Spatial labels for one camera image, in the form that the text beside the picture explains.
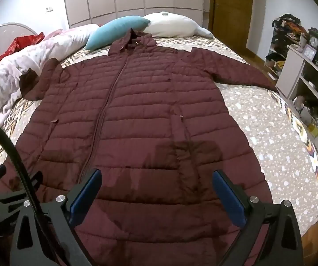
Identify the maroon puffer jacket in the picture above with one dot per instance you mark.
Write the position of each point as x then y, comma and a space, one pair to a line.
148, 116

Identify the blue pillow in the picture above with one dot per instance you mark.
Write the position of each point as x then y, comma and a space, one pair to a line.
112, 32

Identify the white pillow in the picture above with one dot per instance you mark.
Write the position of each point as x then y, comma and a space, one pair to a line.
172, 26

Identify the white shelf unit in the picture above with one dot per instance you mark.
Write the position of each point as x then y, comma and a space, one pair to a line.
294, 72

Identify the pink white duvet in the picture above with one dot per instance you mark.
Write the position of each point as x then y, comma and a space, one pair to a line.
23, 61

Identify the wooden door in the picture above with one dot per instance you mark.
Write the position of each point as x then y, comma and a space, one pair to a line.
231, 11

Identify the round alarm clock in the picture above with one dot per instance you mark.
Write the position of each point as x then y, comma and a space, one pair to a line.
314, 41

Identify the white wall switch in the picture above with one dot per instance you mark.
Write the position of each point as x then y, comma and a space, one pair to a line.
48, 8

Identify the yellow container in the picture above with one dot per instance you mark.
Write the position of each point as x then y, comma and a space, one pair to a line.
313, 130

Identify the small pink frame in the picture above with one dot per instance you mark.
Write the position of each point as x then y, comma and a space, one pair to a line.
310, 53

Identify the patterned bedspread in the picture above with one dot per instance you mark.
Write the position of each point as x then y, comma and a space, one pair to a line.
258, 133

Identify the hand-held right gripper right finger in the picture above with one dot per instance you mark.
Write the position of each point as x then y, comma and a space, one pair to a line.
229, 199

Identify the small round grey device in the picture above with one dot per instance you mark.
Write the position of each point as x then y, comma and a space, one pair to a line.
164, 13

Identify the red cloth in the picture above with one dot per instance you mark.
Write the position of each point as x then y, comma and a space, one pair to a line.
23, 41

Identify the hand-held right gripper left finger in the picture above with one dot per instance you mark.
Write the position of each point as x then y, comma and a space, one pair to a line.
85, 196

